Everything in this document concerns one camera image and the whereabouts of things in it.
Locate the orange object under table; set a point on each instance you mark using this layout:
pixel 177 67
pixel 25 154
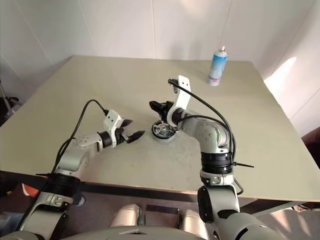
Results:
pixel 30 191

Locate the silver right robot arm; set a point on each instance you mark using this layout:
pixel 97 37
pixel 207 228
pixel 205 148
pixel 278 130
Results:
pixel 207 132

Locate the blue white spray can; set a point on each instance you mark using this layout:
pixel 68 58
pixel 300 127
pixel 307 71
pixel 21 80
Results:
pixel 218 67

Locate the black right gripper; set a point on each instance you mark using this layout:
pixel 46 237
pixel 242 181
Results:
pixel 167 107

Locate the grey motor stator copper windings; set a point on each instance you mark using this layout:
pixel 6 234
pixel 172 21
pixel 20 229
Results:
pixel 163 139

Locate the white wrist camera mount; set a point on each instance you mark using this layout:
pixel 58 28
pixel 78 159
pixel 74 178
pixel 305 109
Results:
pixel 183 97
pixel 111 120

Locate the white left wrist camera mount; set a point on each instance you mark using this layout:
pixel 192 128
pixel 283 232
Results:
pixel 111 120

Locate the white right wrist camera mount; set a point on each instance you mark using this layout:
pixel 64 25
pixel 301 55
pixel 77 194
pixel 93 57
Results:
pixel 183 97

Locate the dark maroon object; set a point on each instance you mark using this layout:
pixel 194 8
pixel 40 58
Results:
pixel 312 138

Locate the person in blue jeans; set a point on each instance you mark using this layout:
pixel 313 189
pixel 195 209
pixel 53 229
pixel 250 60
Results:
pixel 7 222

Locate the pale rounded robot leg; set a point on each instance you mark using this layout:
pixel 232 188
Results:
pixel 195 222
pixel 125 216

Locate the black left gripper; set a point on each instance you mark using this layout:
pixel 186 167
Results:
pixel 121 136

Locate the black wheeled stand with pole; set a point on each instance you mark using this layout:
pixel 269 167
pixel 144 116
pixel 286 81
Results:
pixel 7 102

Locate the black metal table frame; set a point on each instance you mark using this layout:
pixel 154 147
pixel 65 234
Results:
pixel 150 193

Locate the grey robot torso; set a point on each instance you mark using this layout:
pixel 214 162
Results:
pixel 112 233

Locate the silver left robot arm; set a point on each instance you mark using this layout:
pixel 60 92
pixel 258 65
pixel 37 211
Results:
pixel 72 155

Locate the black spoked rotor cover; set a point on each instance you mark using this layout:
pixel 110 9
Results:
pixel 162 130

